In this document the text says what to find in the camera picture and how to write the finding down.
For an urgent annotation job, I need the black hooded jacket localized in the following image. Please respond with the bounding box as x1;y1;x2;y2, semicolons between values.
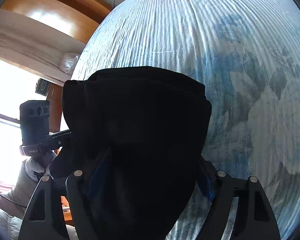
50;67;211;239

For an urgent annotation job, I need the white gloved left hand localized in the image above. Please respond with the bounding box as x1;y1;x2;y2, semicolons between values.
25;151;57;182

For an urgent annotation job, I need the clear plastic bag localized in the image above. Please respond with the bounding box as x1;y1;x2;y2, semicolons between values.
59;53;80;75

